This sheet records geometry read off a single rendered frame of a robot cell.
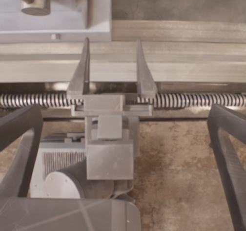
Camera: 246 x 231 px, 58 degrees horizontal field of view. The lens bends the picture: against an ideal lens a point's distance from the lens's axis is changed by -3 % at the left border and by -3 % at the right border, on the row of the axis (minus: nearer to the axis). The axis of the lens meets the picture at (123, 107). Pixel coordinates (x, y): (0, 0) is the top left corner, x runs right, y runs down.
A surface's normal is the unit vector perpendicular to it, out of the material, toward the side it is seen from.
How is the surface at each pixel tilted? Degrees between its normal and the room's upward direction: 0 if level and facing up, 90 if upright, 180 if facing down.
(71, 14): 62
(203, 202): 0
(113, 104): 0
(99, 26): 0
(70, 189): 33
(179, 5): 12
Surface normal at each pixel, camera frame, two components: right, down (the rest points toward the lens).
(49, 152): 0.02, 0.10
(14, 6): 0.00, 0.95
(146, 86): 0.02, -0.27
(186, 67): 0.01, 0.66
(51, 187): -0.53, 0.08
